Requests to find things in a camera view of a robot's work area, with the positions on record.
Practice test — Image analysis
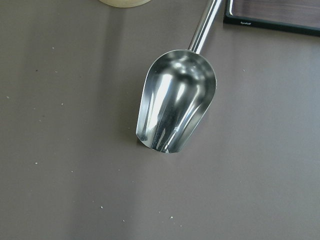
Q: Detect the metal scoop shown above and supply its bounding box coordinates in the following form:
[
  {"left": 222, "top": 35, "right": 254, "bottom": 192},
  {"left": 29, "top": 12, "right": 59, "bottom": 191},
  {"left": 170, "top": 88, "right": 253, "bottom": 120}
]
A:
[{"left": 135, "top": 0, "right": 222, "bottom": 154}]

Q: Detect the wine glass rack tray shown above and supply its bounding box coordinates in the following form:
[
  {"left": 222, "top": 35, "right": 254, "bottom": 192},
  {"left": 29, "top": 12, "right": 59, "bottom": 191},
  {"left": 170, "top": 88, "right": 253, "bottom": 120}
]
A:
[{"left": 223, "top": 0, "right": 320, "bottom": 37}]

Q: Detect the wooden mug tree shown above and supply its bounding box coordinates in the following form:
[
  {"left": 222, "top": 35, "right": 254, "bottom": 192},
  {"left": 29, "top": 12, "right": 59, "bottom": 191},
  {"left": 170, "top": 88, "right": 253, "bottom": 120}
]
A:
[{"left": 99, "top": 0, "right": 151, "bottom": 8}]

